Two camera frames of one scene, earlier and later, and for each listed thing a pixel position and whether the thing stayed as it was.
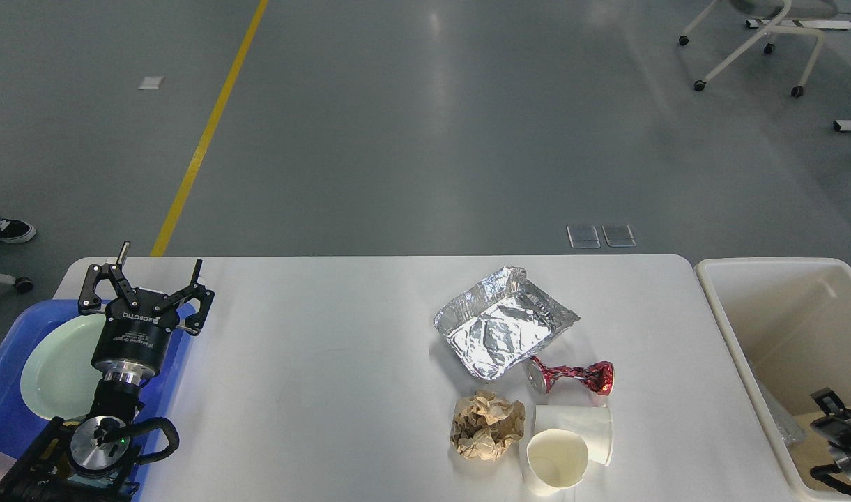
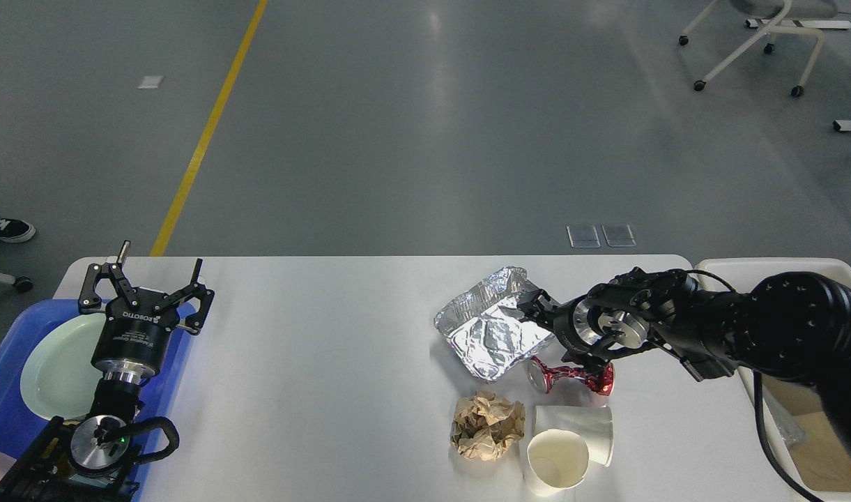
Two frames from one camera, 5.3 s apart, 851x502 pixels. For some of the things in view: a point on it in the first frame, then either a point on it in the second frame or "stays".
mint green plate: x=59 y=381 stays
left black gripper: x=129 y=340 stays
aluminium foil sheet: x=788 y=427 stays
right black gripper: x=850 y=434 → x=571 y=326
